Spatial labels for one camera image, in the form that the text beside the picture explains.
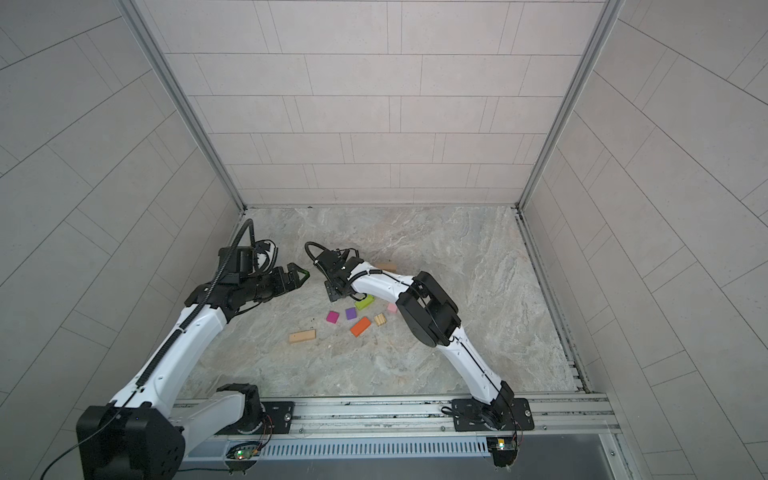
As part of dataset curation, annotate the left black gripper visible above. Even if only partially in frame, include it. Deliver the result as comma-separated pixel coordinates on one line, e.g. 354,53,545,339
239,262,311,303

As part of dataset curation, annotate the natural wood long block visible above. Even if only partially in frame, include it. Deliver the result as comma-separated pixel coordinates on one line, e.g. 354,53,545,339
289,329,316,344
375,263,397,273

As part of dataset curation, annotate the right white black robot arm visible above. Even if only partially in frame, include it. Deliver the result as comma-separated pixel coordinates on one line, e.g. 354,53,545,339
314,257,517,430

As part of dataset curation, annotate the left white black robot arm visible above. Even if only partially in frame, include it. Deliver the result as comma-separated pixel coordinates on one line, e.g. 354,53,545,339
76,247,309,479

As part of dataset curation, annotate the lime green block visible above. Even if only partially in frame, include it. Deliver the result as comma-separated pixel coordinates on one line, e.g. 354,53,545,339
355,295,375,311

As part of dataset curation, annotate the orange block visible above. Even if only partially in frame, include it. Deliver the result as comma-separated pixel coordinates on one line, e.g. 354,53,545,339
350,317,372,337

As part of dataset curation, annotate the right corrugated black conduit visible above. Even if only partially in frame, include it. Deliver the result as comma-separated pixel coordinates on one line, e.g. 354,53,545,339
304,241,328,264

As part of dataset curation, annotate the corrugated black conduit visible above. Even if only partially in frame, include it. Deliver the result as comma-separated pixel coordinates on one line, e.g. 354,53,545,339
176,218,256,331
304,241,328,264

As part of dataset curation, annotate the left corrugated black conduit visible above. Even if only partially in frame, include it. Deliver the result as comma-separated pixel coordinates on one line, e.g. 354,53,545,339
176,218,256,331

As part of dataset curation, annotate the left controller board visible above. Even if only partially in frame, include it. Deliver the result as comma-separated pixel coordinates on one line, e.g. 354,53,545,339
225,441,264,462

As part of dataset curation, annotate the controller board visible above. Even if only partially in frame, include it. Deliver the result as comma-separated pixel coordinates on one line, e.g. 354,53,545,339
486,436,519,468
225,441,264,462

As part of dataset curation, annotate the right controller board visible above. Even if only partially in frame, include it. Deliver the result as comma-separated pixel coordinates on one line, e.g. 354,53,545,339
486,436,519,468

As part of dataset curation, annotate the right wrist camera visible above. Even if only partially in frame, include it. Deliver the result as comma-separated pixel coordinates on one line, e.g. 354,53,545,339
317,248,362,273

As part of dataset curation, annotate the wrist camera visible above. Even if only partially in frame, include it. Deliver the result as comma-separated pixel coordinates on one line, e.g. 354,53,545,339
317,248,362,273
218,246,254,278

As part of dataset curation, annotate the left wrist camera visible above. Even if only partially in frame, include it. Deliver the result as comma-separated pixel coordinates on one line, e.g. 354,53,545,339
218,246,254,278

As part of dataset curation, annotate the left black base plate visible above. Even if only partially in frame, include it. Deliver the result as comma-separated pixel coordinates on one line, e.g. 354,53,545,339
217,401,295,435

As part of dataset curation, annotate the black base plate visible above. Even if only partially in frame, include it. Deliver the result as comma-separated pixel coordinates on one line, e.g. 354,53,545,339
448,398,535,432
217,401,295,435

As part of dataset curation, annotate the left black cable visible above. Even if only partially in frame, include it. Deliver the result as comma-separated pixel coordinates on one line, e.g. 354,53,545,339
38,395,133,480

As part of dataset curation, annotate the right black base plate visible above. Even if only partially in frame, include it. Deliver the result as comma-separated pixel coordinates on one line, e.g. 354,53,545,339
448,398,535,432

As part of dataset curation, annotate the left aluminium corner post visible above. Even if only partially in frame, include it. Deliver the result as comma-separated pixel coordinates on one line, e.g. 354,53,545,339
115,0,246,214

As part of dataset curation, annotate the aluminium corner post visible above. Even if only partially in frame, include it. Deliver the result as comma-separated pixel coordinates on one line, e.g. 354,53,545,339
115,0,246,214
517,0,624,212

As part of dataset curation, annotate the aluminium mounting rail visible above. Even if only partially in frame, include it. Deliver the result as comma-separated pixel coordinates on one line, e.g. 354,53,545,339
262,392,620,439

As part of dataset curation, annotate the right aluminium corner post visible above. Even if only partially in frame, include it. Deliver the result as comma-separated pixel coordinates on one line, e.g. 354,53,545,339
517,0,624,212

